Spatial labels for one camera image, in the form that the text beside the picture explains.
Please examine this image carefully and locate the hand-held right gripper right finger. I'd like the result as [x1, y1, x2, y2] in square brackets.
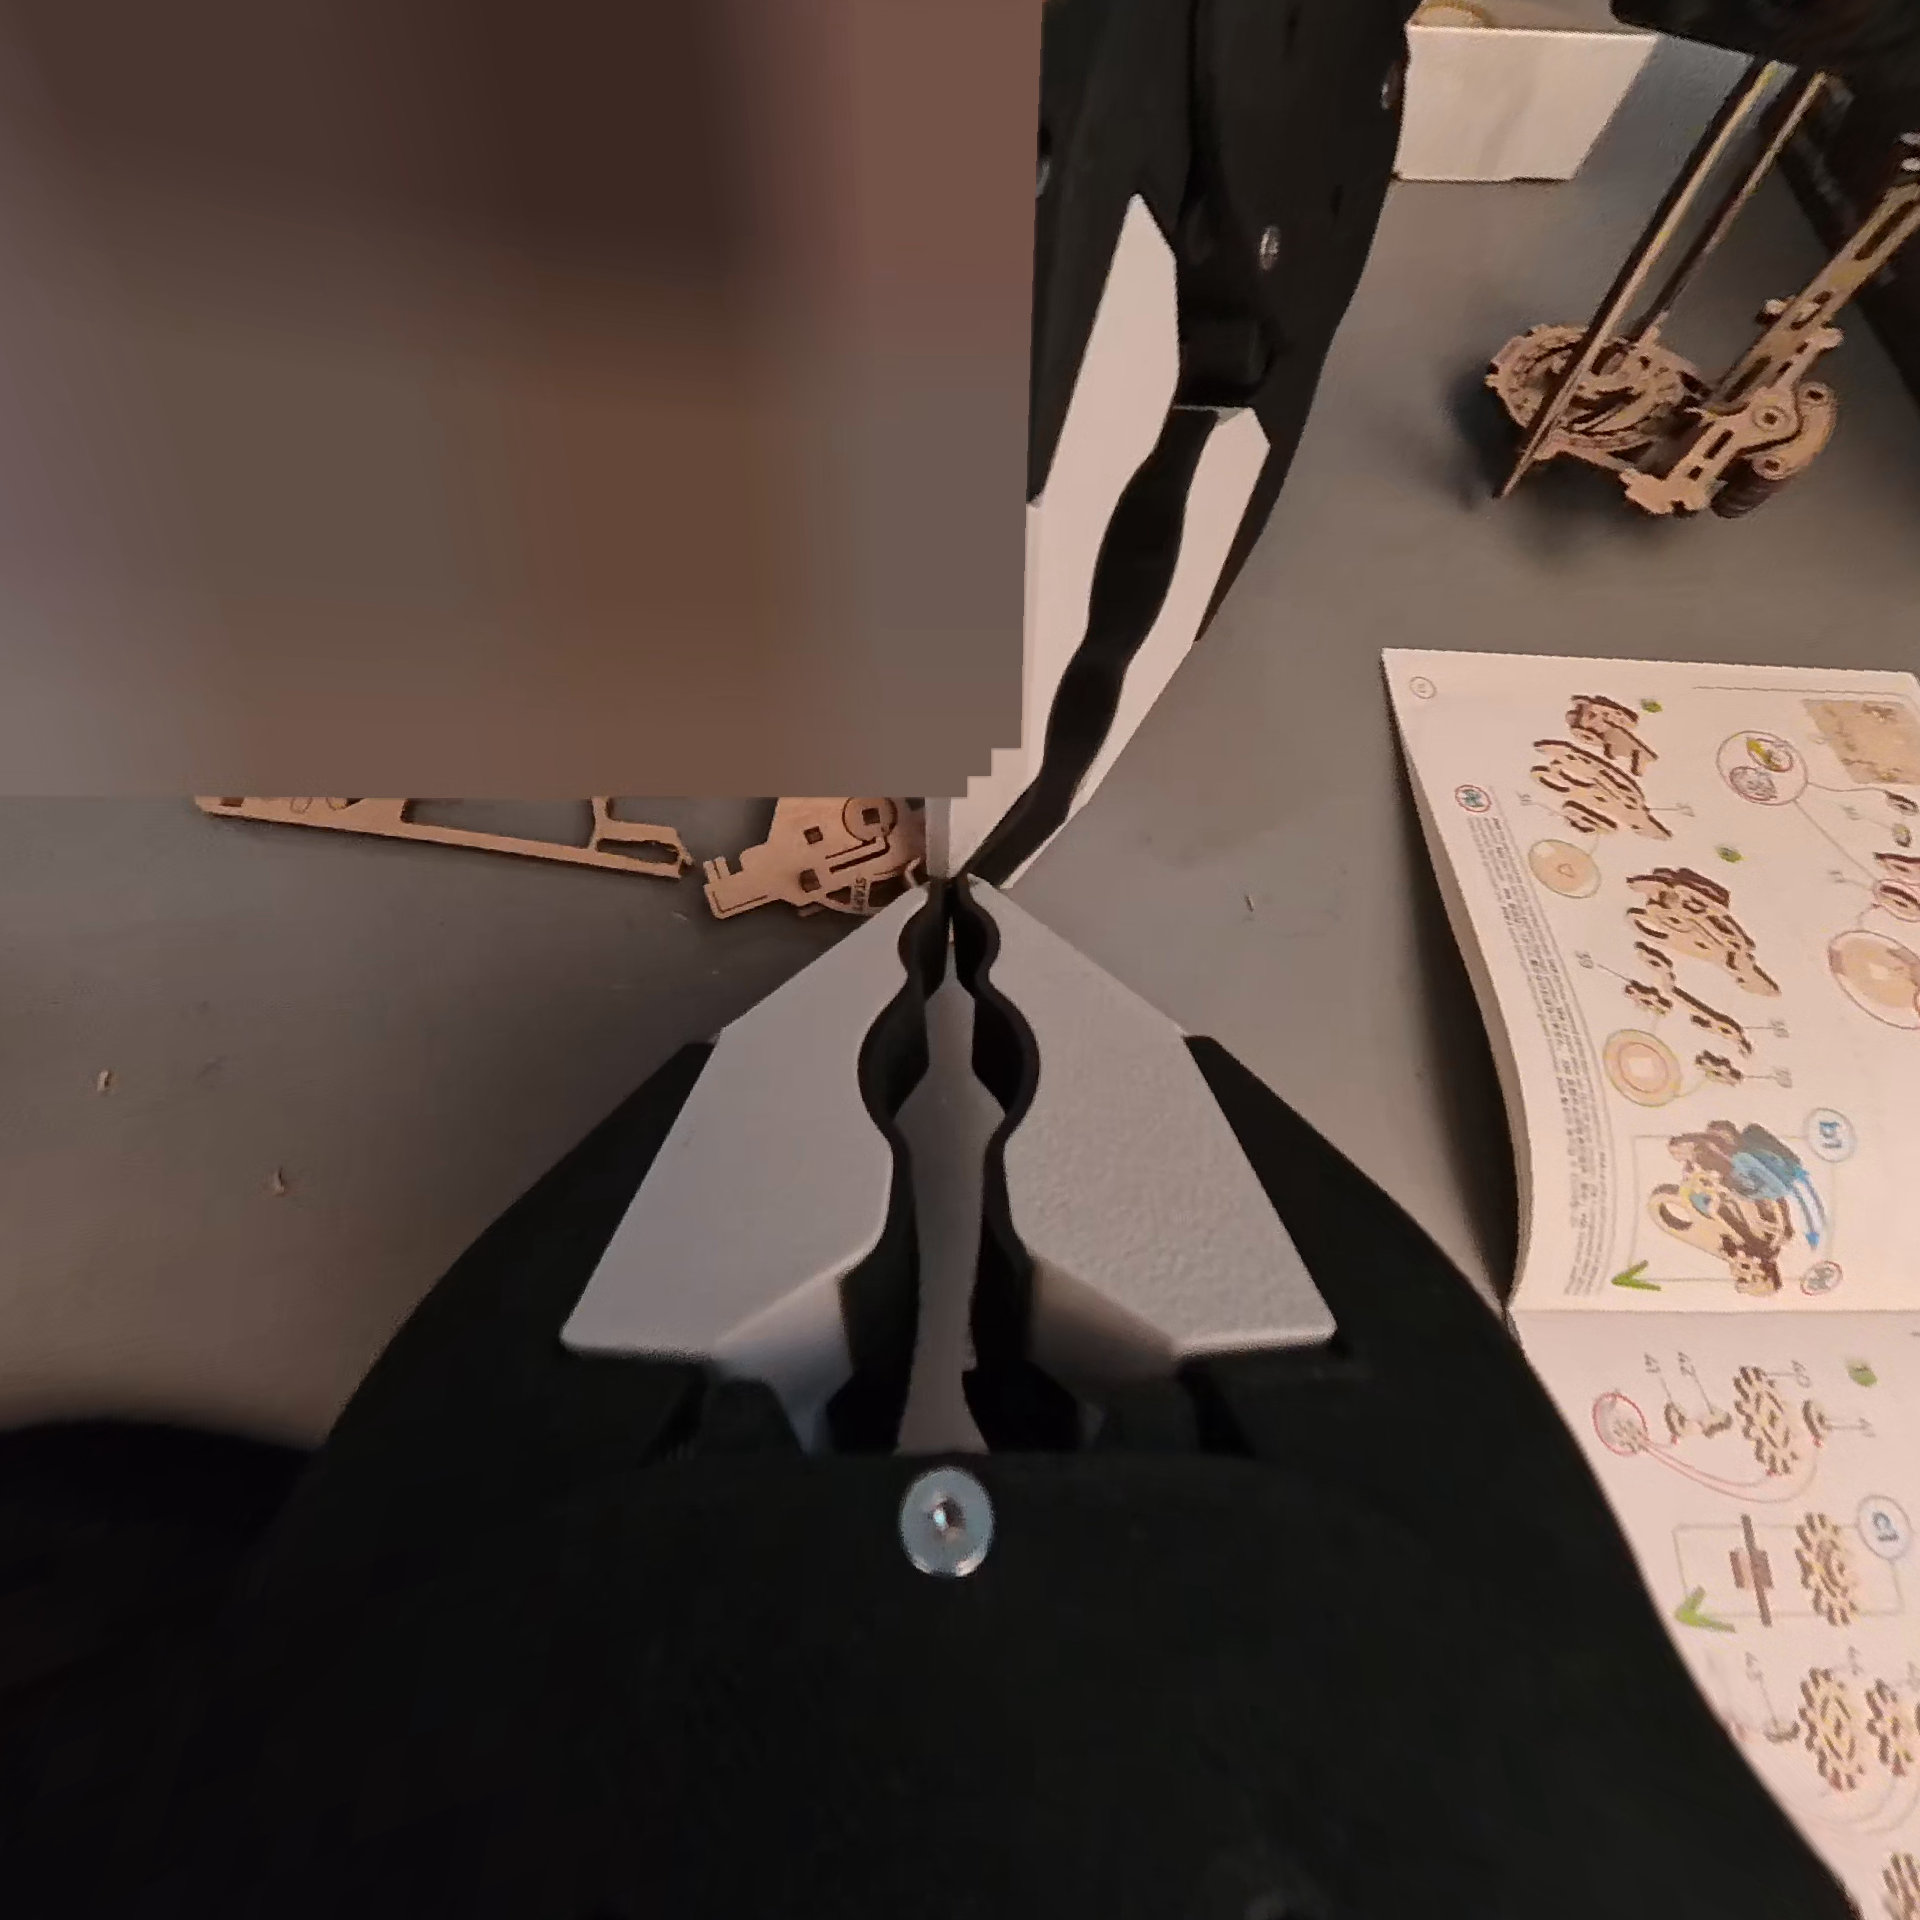
[958, 882, 1336, 1454]

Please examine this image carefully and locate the white cardboard tray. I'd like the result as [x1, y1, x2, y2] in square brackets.
[1402, 0, 1661, 186]

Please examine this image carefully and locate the laser-cut wooden parts sheet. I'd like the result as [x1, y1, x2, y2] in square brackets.
[195, 796, 927, 924]

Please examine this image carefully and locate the open instruction booklet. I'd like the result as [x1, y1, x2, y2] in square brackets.
[1380, 647, 1920, 1920]

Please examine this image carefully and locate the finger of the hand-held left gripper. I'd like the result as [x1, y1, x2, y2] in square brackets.
[925, 192, 1190, 889]
[964, 403, 1288, 889]

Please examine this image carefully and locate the partly built wooden model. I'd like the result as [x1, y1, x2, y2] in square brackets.
[1480, 59, 1920, 528]

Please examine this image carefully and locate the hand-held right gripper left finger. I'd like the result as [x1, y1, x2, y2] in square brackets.
[563, 882, 956, 1454]

